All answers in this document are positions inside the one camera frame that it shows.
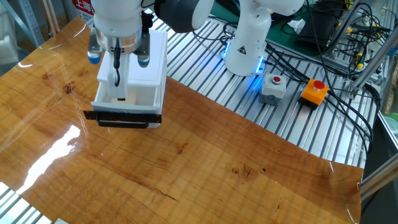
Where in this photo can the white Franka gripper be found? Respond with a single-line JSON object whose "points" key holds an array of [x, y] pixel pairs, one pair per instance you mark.
{"points": [[122, 84]]}

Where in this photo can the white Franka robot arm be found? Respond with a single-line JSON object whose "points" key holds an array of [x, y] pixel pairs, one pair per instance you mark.
{"points": [[248, 37]]}

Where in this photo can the white plastic drawer cabinet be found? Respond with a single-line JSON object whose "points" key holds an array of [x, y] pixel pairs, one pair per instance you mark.
{"points": [[155, 62]]}

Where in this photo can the white box red lettering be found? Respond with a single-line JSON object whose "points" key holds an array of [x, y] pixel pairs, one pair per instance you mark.
{"points": [[82, 7]]}

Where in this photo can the wood pattern table mat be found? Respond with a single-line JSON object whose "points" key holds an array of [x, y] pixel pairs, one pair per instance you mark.
{"points": [[202, 161]]}

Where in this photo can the leaning wooden stick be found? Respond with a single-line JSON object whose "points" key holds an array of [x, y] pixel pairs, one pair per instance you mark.
{"points": [[53, 15], [46, 17]]}

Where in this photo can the white plastic object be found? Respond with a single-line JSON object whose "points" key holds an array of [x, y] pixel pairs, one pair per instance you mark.
{"points": [[7, 49]]}

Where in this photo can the printed white paper sheets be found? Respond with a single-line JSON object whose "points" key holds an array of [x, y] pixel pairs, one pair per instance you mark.
{"points": [[61, 221]]}

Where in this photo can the grey box red button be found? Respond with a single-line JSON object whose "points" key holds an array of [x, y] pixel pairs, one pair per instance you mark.
{"points": [[273, 90]]}

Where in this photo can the green cutting mat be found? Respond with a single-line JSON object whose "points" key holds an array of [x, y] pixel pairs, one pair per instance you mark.
{"points": [[281, 39]]}

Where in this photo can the crumpled white tissue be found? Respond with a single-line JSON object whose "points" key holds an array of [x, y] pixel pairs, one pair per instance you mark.
{"points": [[297, 25]]}

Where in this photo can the orange box red button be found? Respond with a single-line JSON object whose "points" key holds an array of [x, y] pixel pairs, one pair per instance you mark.
{"points": [[314, 93]]}

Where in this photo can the black electronic device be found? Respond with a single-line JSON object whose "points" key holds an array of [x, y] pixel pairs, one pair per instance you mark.
{"points": [[320, 28]]}

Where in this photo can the blue grey shelf frame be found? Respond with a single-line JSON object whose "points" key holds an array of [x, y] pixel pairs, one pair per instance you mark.
{"points": [[31, 21]]}

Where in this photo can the aluminium frame post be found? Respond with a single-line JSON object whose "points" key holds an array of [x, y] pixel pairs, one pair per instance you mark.
{"points": [[345, 26], [373, 62]]}

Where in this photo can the aluminium frame rail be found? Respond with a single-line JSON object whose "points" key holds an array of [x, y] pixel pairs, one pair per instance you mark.
{"points": [[381, 177]]}

